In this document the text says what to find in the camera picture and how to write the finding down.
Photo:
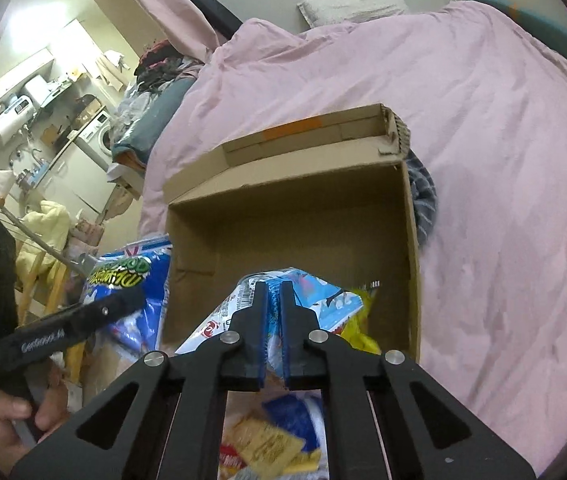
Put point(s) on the white washing machine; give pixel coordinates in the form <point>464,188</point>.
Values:
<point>101,135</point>

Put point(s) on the grey striped cloth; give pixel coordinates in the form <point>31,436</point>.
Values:
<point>423,200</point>

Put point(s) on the pale yellow cloth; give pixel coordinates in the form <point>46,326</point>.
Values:
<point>48,225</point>

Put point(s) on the pile of dark clothes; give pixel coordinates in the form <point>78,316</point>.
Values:
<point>163,67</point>

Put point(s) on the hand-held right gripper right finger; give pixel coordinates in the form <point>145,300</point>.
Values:
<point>286,340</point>

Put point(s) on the pink blanket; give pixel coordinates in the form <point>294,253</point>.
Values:
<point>488,160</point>

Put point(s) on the grey folded cloth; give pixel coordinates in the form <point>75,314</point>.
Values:
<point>148,120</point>

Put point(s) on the white cabinet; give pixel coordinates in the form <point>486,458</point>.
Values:
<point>73,185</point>

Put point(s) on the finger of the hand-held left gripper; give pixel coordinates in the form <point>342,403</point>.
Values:
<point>113,310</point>

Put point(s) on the blue snack bag green print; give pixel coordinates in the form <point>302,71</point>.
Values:
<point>148,320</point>

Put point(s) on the white water heater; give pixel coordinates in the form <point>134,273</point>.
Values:
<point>8,122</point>

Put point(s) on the yellow snack bag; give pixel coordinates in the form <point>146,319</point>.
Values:
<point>358,340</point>

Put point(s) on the blue white snack packet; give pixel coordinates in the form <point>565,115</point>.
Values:
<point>293,410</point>

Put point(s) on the light blue snack bag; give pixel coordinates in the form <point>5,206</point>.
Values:
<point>333,305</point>

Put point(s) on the grey pillow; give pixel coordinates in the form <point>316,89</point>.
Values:
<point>348,7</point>

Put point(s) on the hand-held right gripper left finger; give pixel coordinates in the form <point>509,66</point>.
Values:
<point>265,320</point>

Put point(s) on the cardboard box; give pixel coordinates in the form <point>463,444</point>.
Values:
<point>288,220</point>

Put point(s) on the grey metal pole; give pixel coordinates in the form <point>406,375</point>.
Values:
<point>63,255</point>

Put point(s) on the small yellow snack packet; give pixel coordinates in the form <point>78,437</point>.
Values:
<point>263,440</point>

